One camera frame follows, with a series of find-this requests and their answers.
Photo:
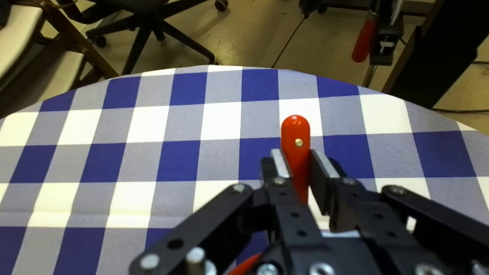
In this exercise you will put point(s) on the orange black clamp right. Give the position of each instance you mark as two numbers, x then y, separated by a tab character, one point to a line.
379	33

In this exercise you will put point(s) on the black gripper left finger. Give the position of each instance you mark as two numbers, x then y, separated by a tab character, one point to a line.
234	224

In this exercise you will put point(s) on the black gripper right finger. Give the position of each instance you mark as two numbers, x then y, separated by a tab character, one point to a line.
401	226

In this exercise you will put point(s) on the blue white checkered tablecloth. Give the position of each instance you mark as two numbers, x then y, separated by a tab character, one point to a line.
90	177

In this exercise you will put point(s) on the black office chair base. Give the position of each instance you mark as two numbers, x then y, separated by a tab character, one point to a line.
147	16

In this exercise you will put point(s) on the red handled metal spoon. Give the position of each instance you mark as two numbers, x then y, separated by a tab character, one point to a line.
294	146

